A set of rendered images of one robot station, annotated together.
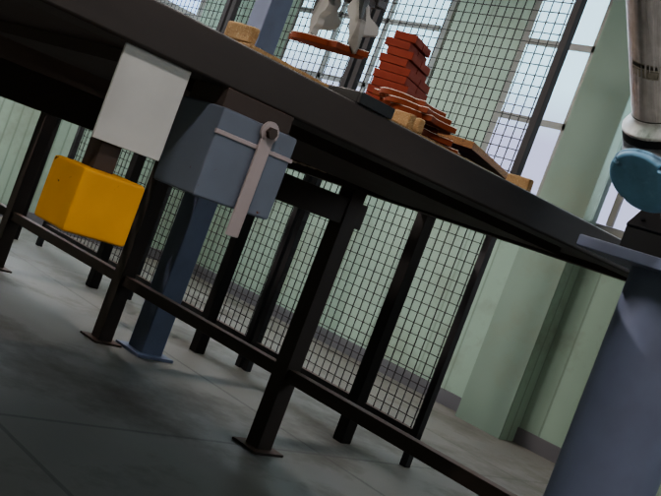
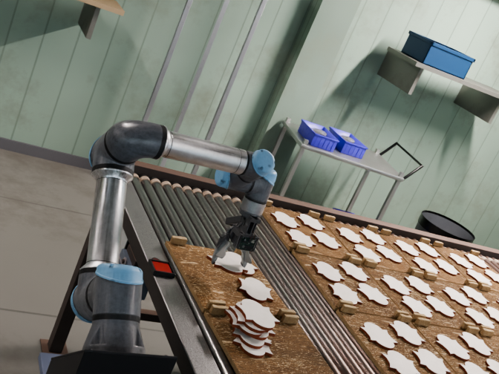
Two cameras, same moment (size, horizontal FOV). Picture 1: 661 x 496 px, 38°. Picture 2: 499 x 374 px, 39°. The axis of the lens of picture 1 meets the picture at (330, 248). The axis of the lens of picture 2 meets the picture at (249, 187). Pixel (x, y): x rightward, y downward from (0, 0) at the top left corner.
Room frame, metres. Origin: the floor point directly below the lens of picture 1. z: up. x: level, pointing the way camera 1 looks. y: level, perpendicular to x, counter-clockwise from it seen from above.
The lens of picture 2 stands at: (2.18, -1.97, 1.99)
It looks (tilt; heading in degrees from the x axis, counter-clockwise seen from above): 18 degrees down; 105
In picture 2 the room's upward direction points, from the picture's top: 24 degrees clockwise
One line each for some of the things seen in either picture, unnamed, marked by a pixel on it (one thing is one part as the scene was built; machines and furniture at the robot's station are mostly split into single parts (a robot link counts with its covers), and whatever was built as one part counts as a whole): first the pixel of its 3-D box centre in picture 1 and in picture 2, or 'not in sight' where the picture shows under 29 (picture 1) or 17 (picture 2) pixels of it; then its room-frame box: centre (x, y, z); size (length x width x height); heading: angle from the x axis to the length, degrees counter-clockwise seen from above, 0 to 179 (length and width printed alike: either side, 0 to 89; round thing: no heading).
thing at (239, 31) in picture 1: (241, 32); (178, 240); (1.42, 0.23, 0.95); 0.06 x 0.02 x 0.03; 47
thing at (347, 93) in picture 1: (360, 101); (161, 268); (1.47, 0.04, 0.92); 0.08 x 0.08 x 0.02; 45
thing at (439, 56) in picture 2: not in sight; (437, 55); (1.55, 3.77, 1.74); 0.44 x 0.33 x 0.17; 44
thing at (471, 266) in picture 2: not in sight; (477, 268); (2.45, 1.76, 0.94); 0.41 x 0.35 x 0.04; 134
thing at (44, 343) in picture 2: not in sight; (83, 271); (0.94, 0.57, 0.43); 0.12 x 0.12 x 0.85; 45
